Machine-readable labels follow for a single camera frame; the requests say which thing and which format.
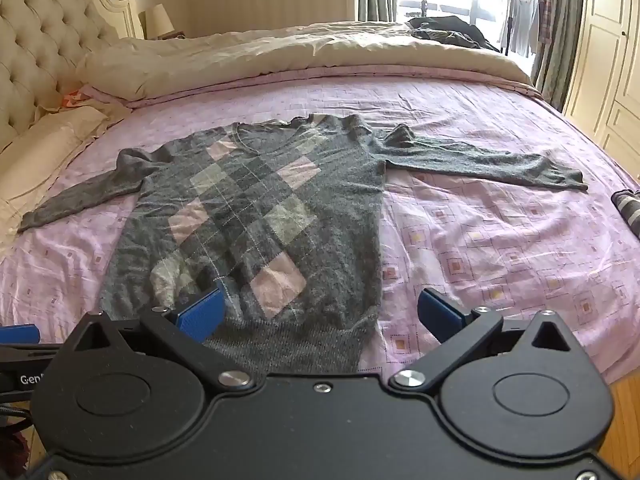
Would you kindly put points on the pink patterned bed sheet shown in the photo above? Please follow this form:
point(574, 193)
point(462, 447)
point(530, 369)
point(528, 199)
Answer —
point(475, 230)

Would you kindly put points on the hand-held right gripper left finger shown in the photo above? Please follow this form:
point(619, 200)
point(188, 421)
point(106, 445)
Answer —
point(202, 316)

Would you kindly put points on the clothes rack with hanging clothes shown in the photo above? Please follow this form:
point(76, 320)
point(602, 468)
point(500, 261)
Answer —
point(525, 15)

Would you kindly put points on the cream tufted headboard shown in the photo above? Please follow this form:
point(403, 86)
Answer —
point(45, 35)

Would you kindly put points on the dark clothes pile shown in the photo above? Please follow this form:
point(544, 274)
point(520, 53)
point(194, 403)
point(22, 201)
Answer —
point(450, 31)

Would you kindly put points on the cream pillow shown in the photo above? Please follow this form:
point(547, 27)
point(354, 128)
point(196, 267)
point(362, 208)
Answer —
point(50, 136)

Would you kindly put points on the grey argyle sweater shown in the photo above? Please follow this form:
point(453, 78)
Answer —
point(260, 200)

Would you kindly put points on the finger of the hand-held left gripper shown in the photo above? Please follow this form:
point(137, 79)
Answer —
point(19, 334)

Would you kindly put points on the orange pink cloth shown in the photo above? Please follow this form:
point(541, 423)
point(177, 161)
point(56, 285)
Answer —
point(72, 99)

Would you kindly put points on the striped grey cloth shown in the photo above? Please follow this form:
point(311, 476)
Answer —
point(629, 212)

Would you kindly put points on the white wardrobe door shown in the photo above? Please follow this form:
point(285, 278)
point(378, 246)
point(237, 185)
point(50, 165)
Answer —
point(607, 50)

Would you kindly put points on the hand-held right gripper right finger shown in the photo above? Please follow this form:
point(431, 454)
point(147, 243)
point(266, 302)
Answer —
point(436, 316)

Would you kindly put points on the beige duvet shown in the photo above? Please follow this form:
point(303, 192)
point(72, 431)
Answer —
point(300, 55)

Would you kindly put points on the bedside lamp with beige shade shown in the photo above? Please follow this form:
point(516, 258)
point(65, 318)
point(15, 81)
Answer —
point(160, 19)

